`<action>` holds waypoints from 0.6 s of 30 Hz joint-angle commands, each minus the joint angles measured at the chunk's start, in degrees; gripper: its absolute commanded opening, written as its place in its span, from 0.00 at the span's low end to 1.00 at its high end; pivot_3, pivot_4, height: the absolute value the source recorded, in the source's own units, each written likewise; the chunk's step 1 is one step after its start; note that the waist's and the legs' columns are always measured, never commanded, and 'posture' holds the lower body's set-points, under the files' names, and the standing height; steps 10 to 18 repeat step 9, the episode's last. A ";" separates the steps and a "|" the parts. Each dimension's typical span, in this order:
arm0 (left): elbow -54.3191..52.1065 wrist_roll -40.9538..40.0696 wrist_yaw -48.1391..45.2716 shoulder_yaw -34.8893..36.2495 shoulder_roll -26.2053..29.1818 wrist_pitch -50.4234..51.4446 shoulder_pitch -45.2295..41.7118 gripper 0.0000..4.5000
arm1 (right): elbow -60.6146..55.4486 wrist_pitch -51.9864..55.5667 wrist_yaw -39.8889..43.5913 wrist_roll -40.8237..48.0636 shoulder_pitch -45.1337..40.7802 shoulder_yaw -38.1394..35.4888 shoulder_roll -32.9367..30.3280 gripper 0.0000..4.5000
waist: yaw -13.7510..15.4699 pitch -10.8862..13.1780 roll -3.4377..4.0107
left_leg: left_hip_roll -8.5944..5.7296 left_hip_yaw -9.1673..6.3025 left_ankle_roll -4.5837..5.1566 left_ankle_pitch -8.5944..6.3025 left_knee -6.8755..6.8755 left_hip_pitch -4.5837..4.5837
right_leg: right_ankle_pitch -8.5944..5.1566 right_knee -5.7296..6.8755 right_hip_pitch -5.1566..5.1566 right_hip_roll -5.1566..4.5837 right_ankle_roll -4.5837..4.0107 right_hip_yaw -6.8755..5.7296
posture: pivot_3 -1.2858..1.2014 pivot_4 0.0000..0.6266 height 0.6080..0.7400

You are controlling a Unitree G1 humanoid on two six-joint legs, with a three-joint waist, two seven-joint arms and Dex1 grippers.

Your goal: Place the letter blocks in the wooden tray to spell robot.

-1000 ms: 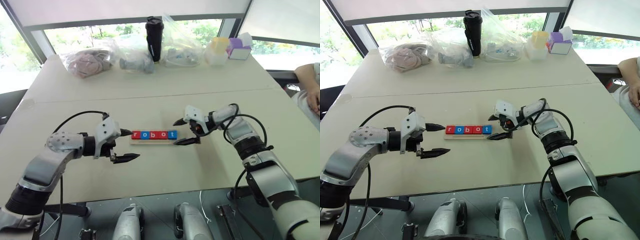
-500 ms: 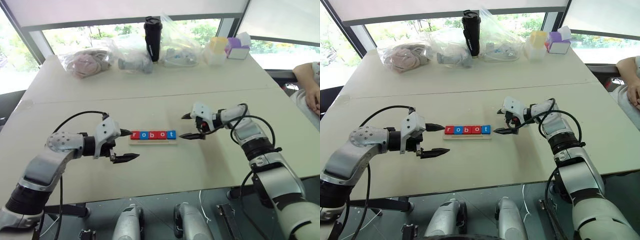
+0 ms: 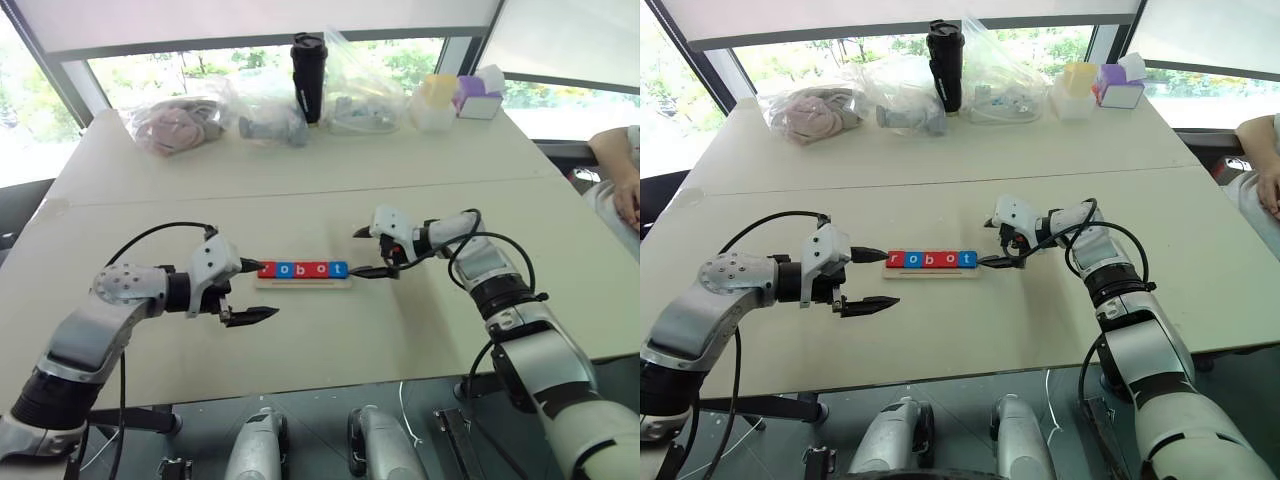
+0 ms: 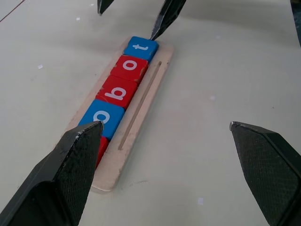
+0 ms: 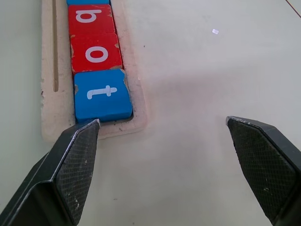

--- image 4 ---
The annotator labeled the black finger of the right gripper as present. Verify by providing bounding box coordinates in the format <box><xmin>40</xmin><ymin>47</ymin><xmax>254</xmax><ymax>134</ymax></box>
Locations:
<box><xmin>97</xmin><ymin>0</ymin><xmax>115</xmax><ymax>16</ymax></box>
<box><xmin>150</xmin><ymin>0</ymin><xmax>188</xmax><ymax>41</ymax></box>

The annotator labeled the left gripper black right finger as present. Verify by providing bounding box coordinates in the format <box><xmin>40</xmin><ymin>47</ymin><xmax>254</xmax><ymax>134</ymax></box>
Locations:
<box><xmin>229</xmin><ymin>121</ymin><xmax>301</xmax><ymax>226</ymax></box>

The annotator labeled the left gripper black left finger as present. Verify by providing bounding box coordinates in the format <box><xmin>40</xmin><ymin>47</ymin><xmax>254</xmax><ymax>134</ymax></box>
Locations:
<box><xmin>0</xmin><ymin>121</ymin><xmax>104</xmax><ymax>226</ymax></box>

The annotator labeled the blue letter block t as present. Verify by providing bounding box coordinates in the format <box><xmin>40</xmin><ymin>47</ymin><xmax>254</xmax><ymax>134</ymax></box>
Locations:
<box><xmin>123</xmin><ymin>36</ymin><xmax>159</xmax><ymax>64</ymax></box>

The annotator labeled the partly hidden red tile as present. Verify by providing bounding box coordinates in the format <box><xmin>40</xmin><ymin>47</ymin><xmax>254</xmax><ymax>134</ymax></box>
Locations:
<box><xmin>110</xmin><ymin>55</ymin><xmax>150</xmax><ymax>84</ymax></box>

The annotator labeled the red letter tile b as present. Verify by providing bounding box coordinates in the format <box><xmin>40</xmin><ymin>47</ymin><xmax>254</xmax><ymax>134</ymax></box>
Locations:
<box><xmin>95</xmin><ymin>75</ymin><xmax>138</xmax><ymax>110</ymax></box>

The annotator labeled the red letter tile r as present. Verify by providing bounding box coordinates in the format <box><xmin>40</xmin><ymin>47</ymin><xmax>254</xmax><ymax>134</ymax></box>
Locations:
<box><xmin>95</xmin><ymin>136</ymin><xmax>110</xmax><ymax>169</ymax></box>

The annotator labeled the blue letter tile o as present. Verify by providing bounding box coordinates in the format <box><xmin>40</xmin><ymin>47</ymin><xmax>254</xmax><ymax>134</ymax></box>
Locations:
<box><xmin>77</xmin><ymin>99</ymin><xmax>126</xmax><ymax>142</ymax></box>

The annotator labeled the wooden letter tray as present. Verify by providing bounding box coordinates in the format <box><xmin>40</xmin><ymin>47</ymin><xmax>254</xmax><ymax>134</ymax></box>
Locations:
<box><xmin>64</xmin><ymin>39</ymin><xmax>175</xmax><ymax>193</ymax></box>

